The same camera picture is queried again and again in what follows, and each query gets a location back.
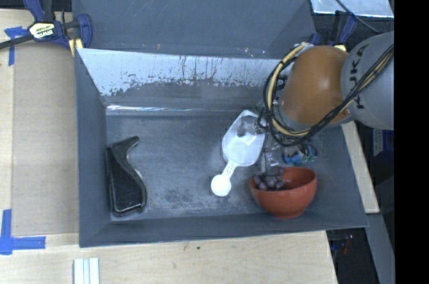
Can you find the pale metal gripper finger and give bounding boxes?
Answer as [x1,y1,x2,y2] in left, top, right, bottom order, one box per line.
[260,150,269,178]
[268,149,281,177]

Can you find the purple toy grapes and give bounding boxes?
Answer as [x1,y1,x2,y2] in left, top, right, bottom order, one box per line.
[252,167,292,192]

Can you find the clear plastic cup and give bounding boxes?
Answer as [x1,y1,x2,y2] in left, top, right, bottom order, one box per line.
[221,109,266,167]

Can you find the red-brown bowl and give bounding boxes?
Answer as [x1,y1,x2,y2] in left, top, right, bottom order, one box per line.
[248,166,318,220]

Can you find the white measuring spoon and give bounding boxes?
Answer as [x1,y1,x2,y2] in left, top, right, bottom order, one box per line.
[210,161,241,198]

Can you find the grey metal bin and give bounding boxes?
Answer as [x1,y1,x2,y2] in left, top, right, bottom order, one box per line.
[70,0,370,249]

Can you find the black shoe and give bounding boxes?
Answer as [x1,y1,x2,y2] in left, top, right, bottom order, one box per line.
[106,135,149,218]

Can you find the pale wood board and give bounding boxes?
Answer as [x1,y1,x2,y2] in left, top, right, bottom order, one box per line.
[11,40,80,237]

